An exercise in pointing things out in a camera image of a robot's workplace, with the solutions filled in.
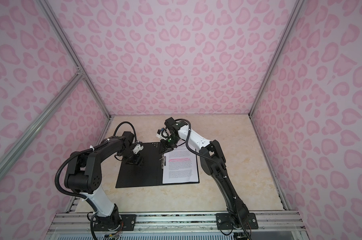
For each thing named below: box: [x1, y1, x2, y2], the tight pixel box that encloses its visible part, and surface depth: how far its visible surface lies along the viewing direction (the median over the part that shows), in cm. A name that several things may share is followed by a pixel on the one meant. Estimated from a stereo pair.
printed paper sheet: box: [162, 144, 199, 184], surface depth 93 cm
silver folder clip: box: [159, 154, 165, 169], surface depth 97 cm
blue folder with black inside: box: [115, 142, 200, 189], surface depth 90 cm
